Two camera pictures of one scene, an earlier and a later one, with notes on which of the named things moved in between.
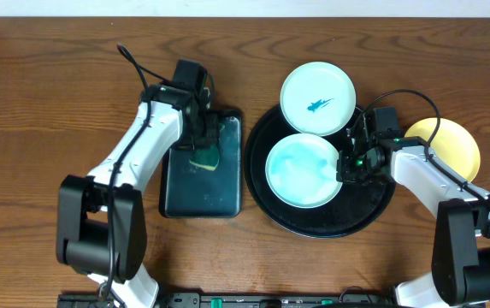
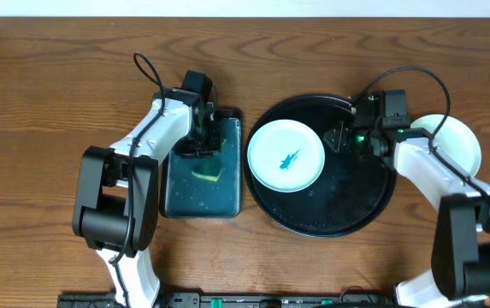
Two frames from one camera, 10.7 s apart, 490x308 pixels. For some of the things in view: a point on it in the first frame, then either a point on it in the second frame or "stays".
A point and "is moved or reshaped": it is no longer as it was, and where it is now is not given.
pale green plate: x=302 y=170 → x=456 y=140
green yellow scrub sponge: x=206 y=158 is moved or reshaped
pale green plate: x=318 y=98 → x=286 y=156
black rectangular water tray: x=188 y=191 stays
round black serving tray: x=351 y=206 stays
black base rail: x=233 y=300 stays
